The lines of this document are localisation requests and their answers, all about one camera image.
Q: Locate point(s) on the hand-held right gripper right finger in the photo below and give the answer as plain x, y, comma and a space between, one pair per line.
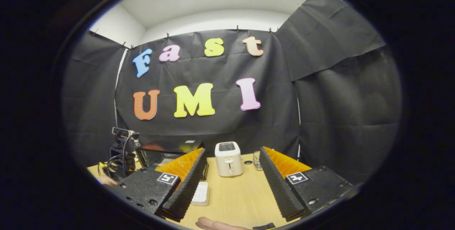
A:
280, 191

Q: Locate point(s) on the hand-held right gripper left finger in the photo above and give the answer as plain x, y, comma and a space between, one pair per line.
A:
188, 191

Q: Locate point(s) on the black electric oven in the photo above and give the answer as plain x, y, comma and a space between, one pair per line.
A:
170, 146

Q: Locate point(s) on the white plastic tray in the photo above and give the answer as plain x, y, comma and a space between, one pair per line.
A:
201, 194

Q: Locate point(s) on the white toaster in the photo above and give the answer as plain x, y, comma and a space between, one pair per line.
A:
228, 159

